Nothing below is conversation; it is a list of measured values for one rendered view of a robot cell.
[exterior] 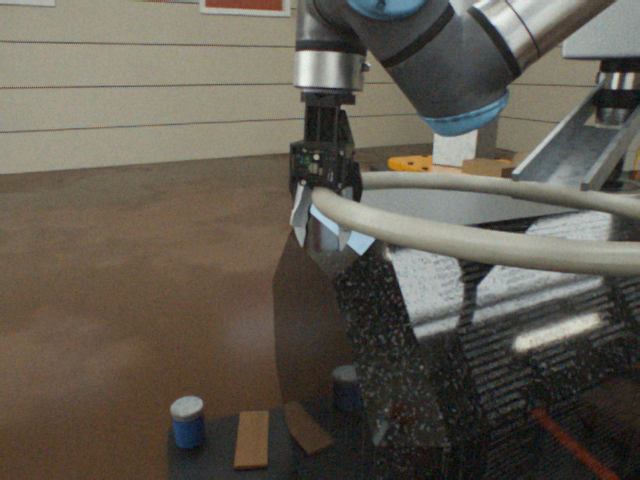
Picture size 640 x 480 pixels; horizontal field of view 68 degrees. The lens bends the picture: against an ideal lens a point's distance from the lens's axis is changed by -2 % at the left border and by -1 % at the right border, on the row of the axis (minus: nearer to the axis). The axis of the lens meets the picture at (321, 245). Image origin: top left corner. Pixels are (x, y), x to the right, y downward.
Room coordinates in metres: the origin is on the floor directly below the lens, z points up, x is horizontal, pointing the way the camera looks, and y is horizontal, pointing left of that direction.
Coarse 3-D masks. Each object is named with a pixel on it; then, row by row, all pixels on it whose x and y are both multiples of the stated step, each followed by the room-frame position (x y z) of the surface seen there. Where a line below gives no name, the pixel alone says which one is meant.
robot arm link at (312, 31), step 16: (304, 0) 0.61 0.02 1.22; (304, 16) 0.62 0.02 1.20; (320, 16) 0.59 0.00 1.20; (304, 32) 0.62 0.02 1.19; (320, 32) 0.61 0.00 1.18; (336, 32) 0.60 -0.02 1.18; (352, 32) 0.61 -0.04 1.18; (304, 48) 0.62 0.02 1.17; (320, 48) 0.61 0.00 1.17; (336, 48) 0.60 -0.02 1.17; (352, 48) 0.61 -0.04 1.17
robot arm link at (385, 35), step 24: (336, 0) 0.52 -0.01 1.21; (360, 0) 0.48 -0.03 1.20; (384, 0) 0.48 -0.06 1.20; (408, 0) 0.49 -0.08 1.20; (432, 0) 0.51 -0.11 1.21; (336, 24) 0.58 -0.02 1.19; (360, 24) 0.52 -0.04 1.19; (384, 24) 0.50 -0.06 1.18; (408, 24) 0.50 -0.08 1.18; (432, 24) 0.50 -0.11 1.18; (384, 48) 0.52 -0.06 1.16
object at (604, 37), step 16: (624, 0) 1.03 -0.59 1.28; (608, 16) 1.05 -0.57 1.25; (624, 16) 1.03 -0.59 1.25; (576, 32) 1.08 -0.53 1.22; (592, 32) 1.06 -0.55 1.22; (608, 32) 1.05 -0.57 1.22; (624, 32) 1.03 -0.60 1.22; (576, 48) 1.08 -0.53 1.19; (592, 48) 1.06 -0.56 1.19; (608, 48) 1.04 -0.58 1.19; (624, 48) 1.02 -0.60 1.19; (608, 64) 1.09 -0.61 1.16; (624, 64) 1.06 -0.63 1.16
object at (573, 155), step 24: (600, 72) 1.31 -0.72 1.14; (576, 120) 1.04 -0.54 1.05; (552, 144) 0.94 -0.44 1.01; (576, 144) 0.98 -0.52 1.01; (600, 144) 0.97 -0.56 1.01; (624, 144) 0.91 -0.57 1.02; (528, 168) 0.84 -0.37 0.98; (552, 168) 0.90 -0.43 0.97; (576, 168) 0.88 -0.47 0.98; (600, 168) 0.78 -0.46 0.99
